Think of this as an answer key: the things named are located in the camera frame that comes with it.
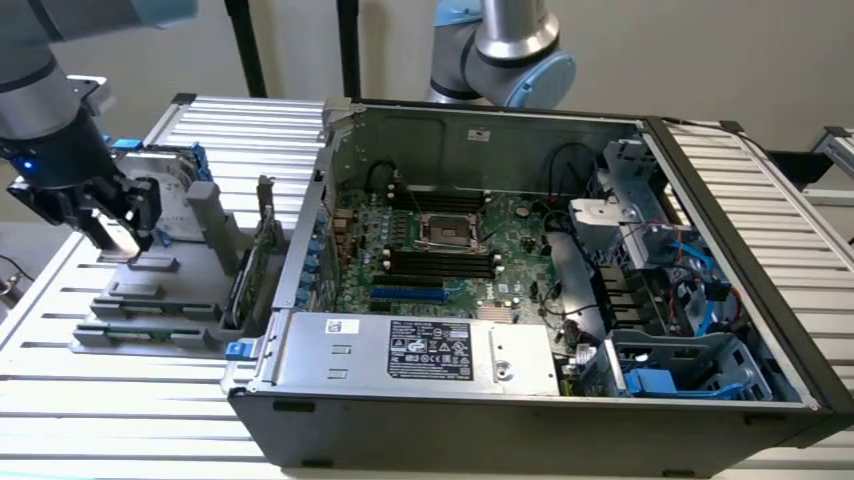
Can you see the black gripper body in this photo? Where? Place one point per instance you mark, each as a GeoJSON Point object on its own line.
{"type": "Point", "coordinates": [63, 150]}

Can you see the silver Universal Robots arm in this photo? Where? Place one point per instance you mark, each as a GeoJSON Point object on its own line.
{"type": "Point", "coordinates": [27, 75]}

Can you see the silver CPU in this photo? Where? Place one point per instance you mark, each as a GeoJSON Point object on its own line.
{"type": "Point", "coordinates": [122, 242]}

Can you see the short black expansion slot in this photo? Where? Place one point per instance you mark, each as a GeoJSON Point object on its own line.
{"type": "Point", "coordinates": [385, 306]}

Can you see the long black expansion slot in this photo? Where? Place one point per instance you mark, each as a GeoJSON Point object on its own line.
{"type": "Point", "coordinates": [408, 281]}

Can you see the blue expansion slot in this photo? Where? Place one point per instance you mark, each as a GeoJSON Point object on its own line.
{"type": "Point", "coordinates": [409, 295]}

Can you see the black RAM slot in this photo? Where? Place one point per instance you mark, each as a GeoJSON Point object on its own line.
{"type": "Point", "coordinates": [441, 258]}
{"type": "Point", "coordinates": [441, 252]}
{"type": "Point", "coordinates": [441, 271]}
{"type": "Point", "coordinates": [437, 199]}
{"type": "Point", "coordinates": [441, 264]}
{"type": "Point", "coordinates": [437, 204]}
{"type": "Point", "coordinates": [437, 209]}

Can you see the metal CPU socket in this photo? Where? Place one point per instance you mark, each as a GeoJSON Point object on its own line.
{"type": "Point", "coordinates": [449, 231]}

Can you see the silver hard disk blue caddy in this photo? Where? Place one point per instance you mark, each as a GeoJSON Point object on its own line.
{"type": "Point", "coordinates": [167, 200]}

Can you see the grey parts rack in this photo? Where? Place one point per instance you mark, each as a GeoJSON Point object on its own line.
{"type": "Point", "coordinates": [187, 280]}

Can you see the green graphics card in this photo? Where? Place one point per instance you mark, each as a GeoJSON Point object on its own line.
{"type": "Point", "coordinates": [257, 250]}

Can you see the green RAM stick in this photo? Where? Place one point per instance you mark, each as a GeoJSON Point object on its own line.
{"type": "Point", "coordinates": [147, 331]}

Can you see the blue plastic latch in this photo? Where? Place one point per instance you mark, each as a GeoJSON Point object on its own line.
{"type": "Point", "coordinates": [241, 349]}

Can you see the black stand pole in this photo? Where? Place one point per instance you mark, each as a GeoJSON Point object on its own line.
{"type": "Point", "coordinates": [249, 47]}
{"type": "Point", "coordinates": [349, 47]}

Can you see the silver power supply unit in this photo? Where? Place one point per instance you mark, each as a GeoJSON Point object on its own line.
{"type": "Point", "coordinates": [321, 360]}

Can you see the green motherboard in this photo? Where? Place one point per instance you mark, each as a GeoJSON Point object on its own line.
{"type": "Point", "coordinates": [514, 260]}

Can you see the small finned chipset heatsink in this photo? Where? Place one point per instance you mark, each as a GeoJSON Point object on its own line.
{"type": "Point", "coordinates": [497, 312]}

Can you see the black open PC case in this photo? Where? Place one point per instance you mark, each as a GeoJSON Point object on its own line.
{"type": "Point", "coordinates": [468, 430]}

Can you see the grey plastic air shroud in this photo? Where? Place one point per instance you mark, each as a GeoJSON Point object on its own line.
{"type": "Point", "coordinates": [574, 280]}

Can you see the silver disk bay cage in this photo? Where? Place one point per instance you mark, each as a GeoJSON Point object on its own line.
{"type": "Point", "coordinates": [621, 210]}

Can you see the black fan block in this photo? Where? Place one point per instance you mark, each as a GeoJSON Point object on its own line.
{"type": "Point", "coordinates": [624, 300]}

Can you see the grey perforated drive bay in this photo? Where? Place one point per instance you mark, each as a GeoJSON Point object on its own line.
{"type": "Point", "coordinates": [695, 360]}

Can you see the black box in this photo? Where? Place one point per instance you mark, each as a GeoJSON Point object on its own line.
{"type": "Point", "coordinates": [795, 167]}

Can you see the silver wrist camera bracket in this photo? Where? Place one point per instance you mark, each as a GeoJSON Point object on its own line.
{"type": "Point", "coordinates": [90, 92]}

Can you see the aluminium frame table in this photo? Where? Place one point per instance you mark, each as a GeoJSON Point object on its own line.
{"type": "Point", "coordinates": [831, 165]}

